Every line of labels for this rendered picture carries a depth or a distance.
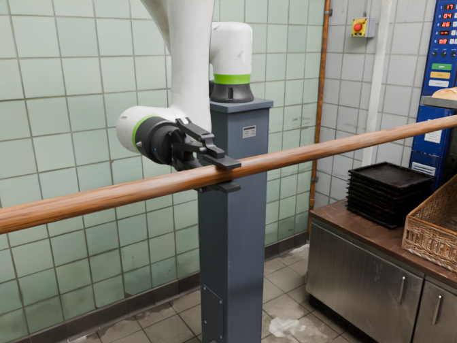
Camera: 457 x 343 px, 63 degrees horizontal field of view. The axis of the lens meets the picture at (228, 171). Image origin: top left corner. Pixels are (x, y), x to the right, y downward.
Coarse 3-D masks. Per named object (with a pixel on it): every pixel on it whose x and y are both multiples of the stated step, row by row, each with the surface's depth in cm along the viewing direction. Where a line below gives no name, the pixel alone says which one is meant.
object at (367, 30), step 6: (354, 18) 202; (360, 18) 199; (366, 18) 196; (372, 18) 197; (360, 24) 199; (366, 24) 197; (372, 24) 199; (360, 30) 200; (366, 30) 198; (372, 30) 200; (354, 36) 204; (360, 36) 201; (366, 36) 198; (372, 36) 201
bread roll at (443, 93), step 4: (448, 88) 133; (436, 92) 135; (440, 92) 133; (444, 92) 132; (448, 92) 131; (452, 92) 130; (456, 92) 130; (432, 96) 136; (436, 96) 134; (440, 96) 132; (444, 96) 131; (448, 96) 130; (452, 96) 130; (456, 96) 129
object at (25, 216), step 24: (432, 120) 92; (456, 120) 96; (312, 144) 70; (336, 144) 72; (360, 144) 76; (216, 168) 58; (240, 168) 60; (264, 168) 63; (96, 192) 49; (120, 192) 50; (144, 192) 51; (168, 192) 54; (0, 216) 42; (24, 216) 44; (48, 216) 45; (72, 216) 47
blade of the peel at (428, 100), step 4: (424, 96) 136; (428, 96) 138; (424, 100) 136; (428, 100) 134; (432, 100) 134; (436, 100) 132; (440, 100) 131; (444, 100) 130; (448, 100) 129; (452, 100) 128; (456, 100) 127; (428, 104) 135; (432, 104) 134; (436, 104) 133; (440, 104) 131; (444, 104) 130; (448, 104) 129; (452, 104) 128; (456, 104) 127; (456, 108) 127
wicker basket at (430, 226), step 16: (448, 192) 166; (416, 208) 153; (432, 208) 161; (448, 208) 171; (416, 224) 148; (432, 224) 143; (448, 224) 174; (416, 240) 149; (432, 240) 144; (448, 240) 139; (432, 256) 145; (448, 256) 140
